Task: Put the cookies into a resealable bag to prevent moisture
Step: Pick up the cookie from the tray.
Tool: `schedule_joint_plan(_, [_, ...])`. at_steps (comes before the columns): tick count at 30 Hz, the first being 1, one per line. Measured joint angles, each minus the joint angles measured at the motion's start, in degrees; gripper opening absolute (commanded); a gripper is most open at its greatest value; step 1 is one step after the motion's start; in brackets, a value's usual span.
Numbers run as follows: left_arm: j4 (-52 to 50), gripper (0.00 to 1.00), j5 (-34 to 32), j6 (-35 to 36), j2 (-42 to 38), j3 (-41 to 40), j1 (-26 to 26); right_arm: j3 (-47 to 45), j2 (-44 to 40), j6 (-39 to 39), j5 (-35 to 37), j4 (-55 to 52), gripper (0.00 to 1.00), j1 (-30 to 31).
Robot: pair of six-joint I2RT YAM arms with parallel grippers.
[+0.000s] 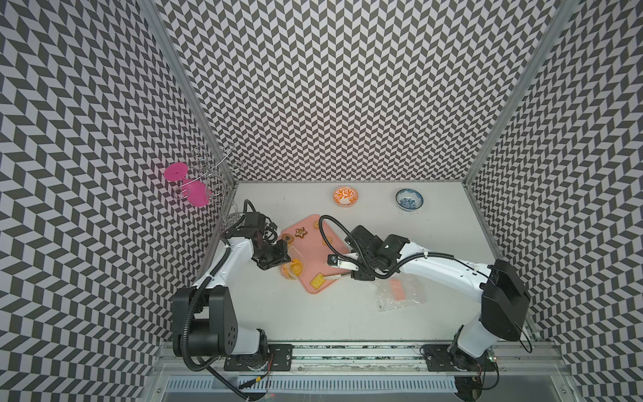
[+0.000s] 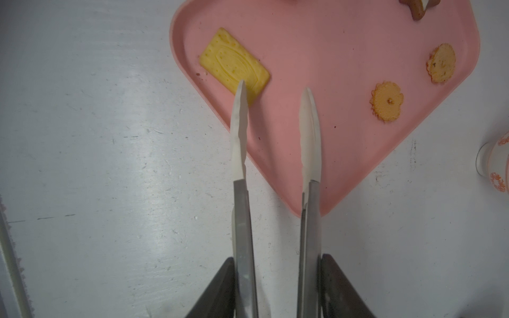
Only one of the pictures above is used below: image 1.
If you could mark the pink plastic tray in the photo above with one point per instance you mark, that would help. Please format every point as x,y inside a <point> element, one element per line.
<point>315,253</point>

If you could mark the pink stemmed glass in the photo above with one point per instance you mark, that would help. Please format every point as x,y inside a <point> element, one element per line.
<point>194,191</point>

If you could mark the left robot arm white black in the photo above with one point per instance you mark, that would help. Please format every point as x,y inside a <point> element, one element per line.
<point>204,324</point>

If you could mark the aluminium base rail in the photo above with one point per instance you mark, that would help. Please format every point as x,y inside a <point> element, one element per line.
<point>371,371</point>

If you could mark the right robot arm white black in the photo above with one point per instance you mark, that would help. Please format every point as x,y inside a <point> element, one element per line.
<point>502,295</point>

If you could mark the yellow cookies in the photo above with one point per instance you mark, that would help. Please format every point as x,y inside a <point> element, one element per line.
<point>292,270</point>

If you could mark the clear bag with pink contents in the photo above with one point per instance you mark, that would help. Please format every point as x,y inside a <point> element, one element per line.
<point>401,291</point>

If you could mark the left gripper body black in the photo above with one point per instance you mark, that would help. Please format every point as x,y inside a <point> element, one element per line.
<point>271,255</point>

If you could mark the yellow rectangular biscuit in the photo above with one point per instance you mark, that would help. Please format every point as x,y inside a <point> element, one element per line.
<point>318,281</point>

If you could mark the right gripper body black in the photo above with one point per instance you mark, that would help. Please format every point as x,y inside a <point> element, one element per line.
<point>366,271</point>

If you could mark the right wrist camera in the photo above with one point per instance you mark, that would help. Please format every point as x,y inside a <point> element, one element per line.
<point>342,262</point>

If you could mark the orange patterned bowl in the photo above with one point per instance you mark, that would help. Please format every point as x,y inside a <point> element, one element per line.
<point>345,196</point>

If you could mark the star iced cookie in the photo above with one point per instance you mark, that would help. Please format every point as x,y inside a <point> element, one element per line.
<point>301,232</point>

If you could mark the blue patterned bowl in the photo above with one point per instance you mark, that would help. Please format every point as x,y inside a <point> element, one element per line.
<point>409,199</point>

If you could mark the heart chocolate cookie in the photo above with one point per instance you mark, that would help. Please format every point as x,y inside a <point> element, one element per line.
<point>288,238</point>

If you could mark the clear resealable bag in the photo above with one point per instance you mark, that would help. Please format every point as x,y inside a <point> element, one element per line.
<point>294,254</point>

